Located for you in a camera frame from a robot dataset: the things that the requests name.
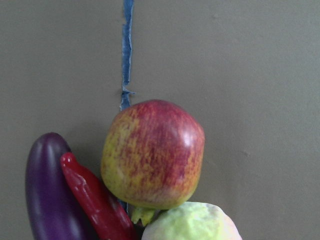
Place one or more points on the purple eggplant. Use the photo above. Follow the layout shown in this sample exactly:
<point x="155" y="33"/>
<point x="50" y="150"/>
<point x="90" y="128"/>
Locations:
<point x="53" y="211"/>

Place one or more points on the red chili pepper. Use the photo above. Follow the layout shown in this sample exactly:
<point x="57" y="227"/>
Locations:
<point x="106" y="214"/>

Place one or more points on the red yellow apple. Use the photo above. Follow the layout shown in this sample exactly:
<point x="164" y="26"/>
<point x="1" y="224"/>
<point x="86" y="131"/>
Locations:
<point x="152" y="156"/>

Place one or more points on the green pink peach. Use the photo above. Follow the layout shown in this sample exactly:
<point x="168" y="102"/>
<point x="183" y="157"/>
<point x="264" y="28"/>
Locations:
<point x="192" y="221"/>

